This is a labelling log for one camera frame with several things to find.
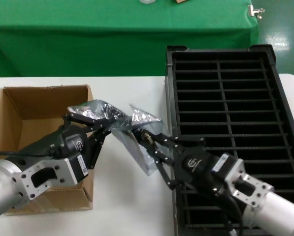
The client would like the graphics card with metal bracket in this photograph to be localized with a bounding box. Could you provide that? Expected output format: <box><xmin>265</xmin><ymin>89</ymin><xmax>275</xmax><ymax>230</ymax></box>
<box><xmin>95</xmin><ymin>104</ymin><xmax>155</xmax><ymax>148</ymax></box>

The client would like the silver metal cloth clip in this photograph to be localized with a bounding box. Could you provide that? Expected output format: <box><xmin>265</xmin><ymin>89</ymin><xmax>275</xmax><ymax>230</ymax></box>
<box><xmin>248</xmin><ymin>4</ymin><xmax>265</xmax><ymax>19</ymax></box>

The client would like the silver wrist bracket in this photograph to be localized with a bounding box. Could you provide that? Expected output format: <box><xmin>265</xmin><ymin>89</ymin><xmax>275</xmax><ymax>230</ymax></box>
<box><xmin>223</xmin><ymin>159</ymin><xmax>275</xmax><ymax>208</ymax></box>
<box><xmin>12</xmin><ymin>157</ymin><xmax>78</xmax><ymax>201</ymax></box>

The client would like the black slotted plastic container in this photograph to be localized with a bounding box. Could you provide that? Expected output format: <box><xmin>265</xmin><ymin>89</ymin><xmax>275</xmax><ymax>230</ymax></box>
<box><xmin>164</xmin><ymin>45</ymin><xmax>294</xmax><ymax>236</ymax></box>

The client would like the silver left wrist bracket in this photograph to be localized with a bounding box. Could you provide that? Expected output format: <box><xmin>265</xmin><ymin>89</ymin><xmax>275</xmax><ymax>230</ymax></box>
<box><xmin>12</xmin><ymin>157</ymin><xmax>78</xmax><ymax>201</ymax></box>

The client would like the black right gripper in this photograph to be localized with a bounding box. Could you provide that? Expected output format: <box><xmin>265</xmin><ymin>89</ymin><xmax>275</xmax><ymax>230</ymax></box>
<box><xmin>131</xmin><ymin>126</ymin><xmax>244</xmax><ymax>197</ymax></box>

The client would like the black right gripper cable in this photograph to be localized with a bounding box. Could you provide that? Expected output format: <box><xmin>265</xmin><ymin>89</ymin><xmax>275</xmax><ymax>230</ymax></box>
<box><xmin>214</xmin><ymin>190</ymin><xmax>243</xmax><ymax>232</ymax></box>

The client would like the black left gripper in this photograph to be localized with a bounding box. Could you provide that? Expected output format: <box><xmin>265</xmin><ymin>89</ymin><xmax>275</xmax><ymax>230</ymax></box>
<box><xmin>18</xmin><ymin>112</ymin><xmax>132</xmax><ymax>184</ymax></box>

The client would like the brown open cardboard box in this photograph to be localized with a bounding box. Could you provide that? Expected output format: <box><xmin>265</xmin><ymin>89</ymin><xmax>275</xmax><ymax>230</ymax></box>
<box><xmin>0</xmin><ymin>84</ymin><xmax>95</xmax><ymax>216</ymax></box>

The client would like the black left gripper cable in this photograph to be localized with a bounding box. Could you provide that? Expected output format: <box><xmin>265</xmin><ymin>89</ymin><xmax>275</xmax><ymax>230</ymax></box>
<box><xmin>0</xmin><ymin>150</ymin><xmax>55</xmax><ymax>158</ymax></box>

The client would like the clear grey antistatic bag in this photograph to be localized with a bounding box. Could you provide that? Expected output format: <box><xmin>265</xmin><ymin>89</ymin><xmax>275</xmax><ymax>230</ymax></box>
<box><xmin>67</xmin><ymin>98</ymin><xmax>171</xmax><ymax>177</ymax></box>

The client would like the green tablecloth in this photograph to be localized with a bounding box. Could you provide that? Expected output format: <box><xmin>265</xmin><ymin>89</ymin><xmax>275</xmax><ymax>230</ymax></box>
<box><xmin>0</xmin><ymin>0</ymin><xmax>260</xmax><ymax>78</ymax></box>

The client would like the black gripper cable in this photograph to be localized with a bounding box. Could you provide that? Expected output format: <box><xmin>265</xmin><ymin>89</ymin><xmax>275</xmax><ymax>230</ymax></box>
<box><xmin>214</xmin><ymin>190</ymin><xmax>243</xmax><ymax>232</ymax></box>
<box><xmin>0</xmin><ymin>150</ymin><xmax>55</xmax><ymax>158</ymax></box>

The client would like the silver right wrist bracket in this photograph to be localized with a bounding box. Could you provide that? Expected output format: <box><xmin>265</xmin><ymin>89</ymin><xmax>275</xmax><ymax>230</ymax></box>
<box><xmin>223</xmin><ymin>159</ymin><xmax>275</xmax><ymax>208</ymax></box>

